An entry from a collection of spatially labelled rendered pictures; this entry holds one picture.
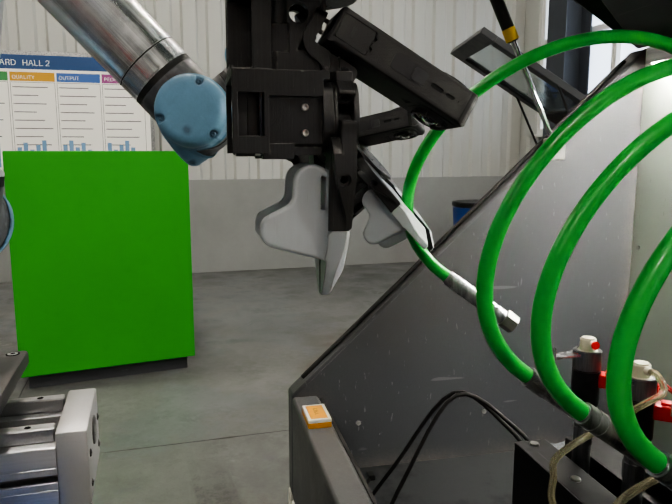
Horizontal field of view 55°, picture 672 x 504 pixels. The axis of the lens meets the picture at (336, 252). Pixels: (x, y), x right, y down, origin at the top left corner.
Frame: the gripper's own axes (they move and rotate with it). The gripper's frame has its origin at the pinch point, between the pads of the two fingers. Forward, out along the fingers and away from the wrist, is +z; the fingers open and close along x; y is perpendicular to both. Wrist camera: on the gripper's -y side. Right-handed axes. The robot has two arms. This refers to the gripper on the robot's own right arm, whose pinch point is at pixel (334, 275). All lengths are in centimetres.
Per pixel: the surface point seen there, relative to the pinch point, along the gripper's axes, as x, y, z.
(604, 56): -539, -390, -102
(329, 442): -27.4, -5.4, 25.9
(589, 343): -11.3, -28.7, 10.2
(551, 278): 4.6, -14.4, -0.1
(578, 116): -3.4, -21.0, -11.6
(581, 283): -43, -49, 11
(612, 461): -10.5, -31.7, 22.8
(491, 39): -307, -158, -72
